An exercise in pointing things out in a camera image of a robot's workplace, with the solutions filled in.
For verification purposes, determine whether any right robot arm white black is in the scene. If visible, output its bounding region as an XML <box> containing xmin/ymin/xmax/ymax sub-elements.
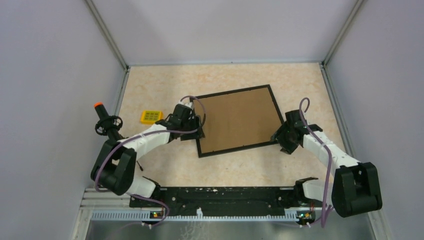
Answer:
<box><xmin>271</xmin><ymin>110</ymin><xmax>383</xmax><ymax>218</ymax></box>

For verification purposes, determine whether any brown frame backing board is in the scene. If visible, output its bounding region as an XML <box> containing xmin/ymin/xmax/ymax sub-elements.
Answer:
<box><xmin>193</xmin><ymin>87</ymin><xmax>282</xmax><ymax>155</ymax></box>

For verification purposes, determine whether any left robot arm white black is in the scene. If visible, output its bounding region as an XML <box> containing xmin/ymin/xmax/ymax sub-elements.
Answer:
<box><xmin>90</xmin><ymin>102</ymin><xmax>200</xmax><ymax>207</ymax></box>

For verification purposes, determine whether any yellow small tray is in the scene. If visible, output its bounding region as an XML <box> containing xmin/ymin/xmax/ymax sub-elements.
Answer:
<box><xmin>140</xmin><ymin>110</ymin><xmax>163</xmax><ymax>125</ymax></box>

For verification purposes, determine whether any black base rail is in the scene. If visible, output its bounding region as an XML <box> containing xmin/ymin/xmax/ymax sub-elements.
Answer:
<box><xmin>129</xmin><ymin>186</ymin><xmax>322</xmax><ymax>217</ymax></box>

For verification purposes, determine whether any black picture frame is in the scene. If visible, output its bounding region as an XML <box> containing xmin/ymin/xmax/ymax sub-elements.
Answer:
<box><xmin>188</xmin><ymin>84</ymin><xmax>286</xmax><ymax>159</ymax></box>

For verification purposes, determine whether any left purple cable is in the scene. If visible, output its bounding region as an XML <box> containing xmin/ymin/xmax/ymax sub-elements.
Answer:
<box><xmin>94</xmin><ymin>95</ymin><xmax>207</xmax><ymax>229</ymax></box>

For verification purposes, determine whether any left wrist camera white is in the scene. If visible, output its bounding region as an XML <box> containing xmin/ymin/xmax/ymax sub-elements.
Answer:
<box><xmin>178</xmin><ymin>100</ymin><xmax>194</xmax><ymax>110</ymax></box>

